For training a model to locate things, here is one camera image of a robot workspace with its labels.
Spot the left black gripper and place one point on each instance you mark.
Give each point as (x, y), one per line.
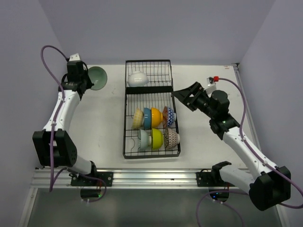
(85, 74)

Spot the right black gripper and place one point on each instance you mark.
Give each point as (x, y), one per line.
(184, 94)

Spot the mint green floral bowl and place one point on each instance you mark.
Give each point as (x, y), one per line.
(98, 77)

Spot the white ceramic bowl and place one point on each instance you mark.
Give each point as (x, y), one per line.
(137, 79)

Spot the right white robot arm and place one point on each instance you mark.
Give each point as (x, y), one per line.
(266, 184)

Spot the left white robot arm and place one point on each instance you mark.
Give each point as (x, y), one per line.
(53, 144)

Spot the blue zigzag patterned bowl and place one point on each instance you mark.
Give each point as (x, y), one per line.
(169, 117)

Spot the orange ceramic bowl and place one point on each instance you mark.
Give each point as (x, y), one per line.
(156, 117)

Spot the brown scale patterned bowl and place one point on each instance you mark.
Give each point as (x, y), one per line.
(171, 138)

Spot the blue ceramic bowl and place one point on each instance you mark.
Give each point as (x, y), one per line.
(147, 120)

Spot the lime yellow bowl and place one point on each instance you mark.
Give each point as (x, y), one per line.
(157, 139)

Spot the yellow checkered bowl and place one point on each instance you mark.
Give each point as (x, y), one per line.
(137, 119)

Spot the pale grey-green bowl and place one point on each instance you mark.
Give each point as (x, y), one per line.
(144, 140)

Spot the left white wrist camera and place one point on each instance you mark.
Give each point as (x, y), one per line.
(74, 57)

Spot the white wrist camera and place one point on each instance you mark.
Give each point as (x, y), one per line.
(74, 57)
(211, 84)

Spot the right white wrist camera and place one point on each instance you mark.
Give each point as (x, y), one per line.
(211, 84)

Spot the black wire dish rack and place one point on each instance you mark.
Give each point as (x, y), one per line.
(157, 94)

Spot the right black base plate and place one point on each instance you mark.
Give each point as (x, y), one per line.
(206, 178)

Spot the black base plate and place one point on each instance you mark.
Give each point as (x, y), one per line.
(206, 178)
(100, 179)

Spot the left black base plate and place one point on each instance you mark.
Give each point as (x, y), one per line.
(100, 179)

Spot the aluminium mounting rail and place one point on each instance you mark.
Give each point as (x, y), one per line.
(124, 179)

